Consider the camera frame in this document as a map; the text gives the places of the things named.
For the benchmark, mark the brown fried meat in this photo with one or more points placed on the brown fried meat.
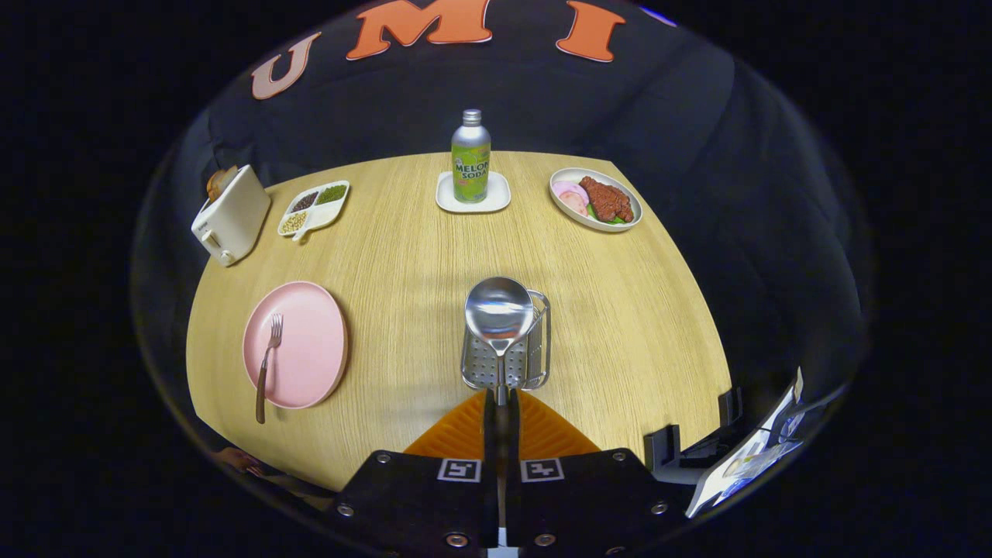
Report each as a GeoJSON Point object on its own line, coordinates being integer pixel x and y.
{"type": "Point", "coordinates": [606, 199]}

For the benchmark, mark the green lettuce leaf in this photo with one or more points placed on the green lettuce leaf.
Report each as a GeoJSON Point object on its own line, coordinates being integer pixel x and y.
{"type": "Point", "coordinates": [612, 221]}

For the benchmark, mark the black stand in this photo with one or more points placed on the black stand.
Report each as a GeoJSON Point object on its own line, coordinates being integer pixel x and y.
{"type": "Point", "coordinates": [663, 457]}

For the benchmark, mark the pink round plate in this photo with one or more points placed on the pink round plate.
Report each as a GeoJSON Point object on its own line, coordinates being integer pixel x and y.
{"type": "Point", "coordinates": [306, 349]}

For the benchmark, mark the white square coaster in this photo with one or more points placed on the white square coaster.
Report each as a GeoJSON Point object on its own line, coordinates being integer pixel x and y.
{"type": "Point", "coordinates": [446, 200]}

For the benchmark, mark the white oval food plate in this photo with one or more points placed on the white oval food plate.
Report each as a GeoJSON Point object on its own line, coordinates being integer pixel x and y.
{"type": "Point", "coordinates": [562, 208]}

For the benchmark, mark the pink ham slices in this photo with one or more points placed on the pink ham slices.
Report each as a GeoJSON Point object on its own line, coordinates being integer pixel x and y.
{"type": "Point", "coordinates": [572, 198]}

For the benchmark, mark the white divided bean dish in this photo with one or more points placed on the white divided bean dish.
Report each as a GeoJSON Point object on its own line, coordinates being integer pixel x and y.
{"type": "Point", "coordinates": [318, 213]}

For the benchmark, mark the brown toast slice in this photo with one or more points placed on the brown toast slice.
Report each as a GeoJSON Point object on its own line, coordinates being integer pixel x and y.
{"type": "Point", "coordinates": [219, 182]}

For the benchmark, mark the cream toaster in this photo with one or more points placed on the cream toaster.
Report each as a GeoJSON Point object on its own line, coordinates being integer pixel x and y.
{"type": "Point", "coordinates": [232, 221]}

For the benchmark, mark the silver metal spoon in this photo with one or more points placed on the silver metal spoon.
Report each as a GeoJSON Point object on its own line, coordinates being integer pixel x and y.
{"type": "Point", "coordinates": [500, 310]}

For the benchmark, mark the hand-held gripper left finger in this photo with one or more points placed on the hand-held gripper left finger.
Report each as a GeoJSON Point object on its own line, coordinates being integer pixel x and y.
{"type": "Point", "coordinates": [490, 434]}

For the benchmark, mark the silver metal fork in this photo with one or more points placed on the silver metal fork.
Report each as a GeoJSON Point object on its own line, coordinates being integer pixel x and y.
{"type": "Point", "coordinates": [266, 364]}

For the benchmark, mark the perforated metal basket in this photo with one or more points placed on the perforated metal basket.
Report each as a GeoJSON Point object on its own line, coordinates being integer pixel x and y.
{"type": "Point", "coordinates": [535, 364]}

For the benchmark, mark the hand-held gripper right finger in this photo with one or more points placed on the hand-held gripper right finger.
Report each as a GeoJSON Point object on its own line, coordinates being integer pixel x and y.
{"type": "Point", "coordinates": [513, 434]}

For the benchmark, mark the printed paper sheets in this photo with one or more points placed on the printed paper sheets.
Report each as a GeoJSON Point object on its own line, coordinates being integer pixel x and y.
{"type": "Point", "coordinates": [736, 469]}

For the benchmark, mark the green label metal bottle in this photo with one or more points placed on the green label metal bottle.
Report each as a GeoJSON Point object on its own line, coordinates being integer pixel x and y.
{"type": "Point", "coordinates": [471, 167]}

